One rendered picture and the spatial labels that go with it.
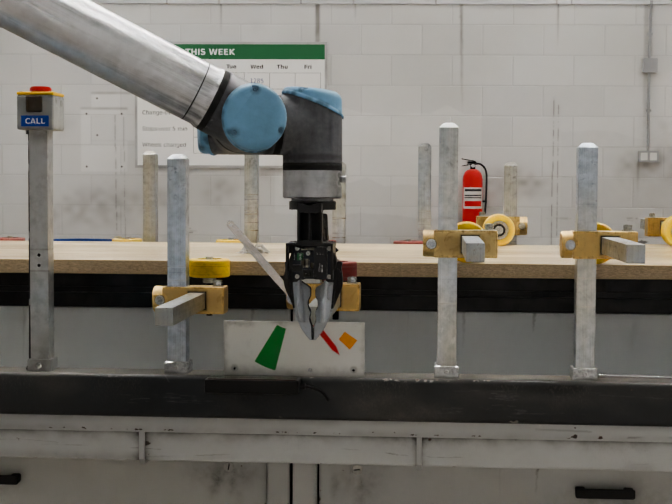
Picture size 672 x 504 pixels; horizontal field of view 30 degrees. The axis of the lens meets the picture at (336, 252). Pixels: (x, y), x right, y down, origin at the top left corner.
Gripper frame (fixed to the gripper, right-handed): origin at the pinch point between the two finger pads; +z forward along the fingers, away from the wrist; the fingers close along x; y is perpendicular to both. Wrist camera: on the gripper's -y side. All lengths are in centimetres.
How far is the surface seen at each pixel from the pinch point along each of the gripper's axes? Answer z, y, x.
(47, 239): -12, -37, -53
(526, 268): -7, -54, 36
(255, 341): 6.4, -36.8, -14.2
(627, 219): 1, -756, 163
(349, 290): -3.2, -36.7, 3.1
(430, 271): -6, -54, 18
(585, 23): -143, -755, 129
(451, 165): -26, -37, 21
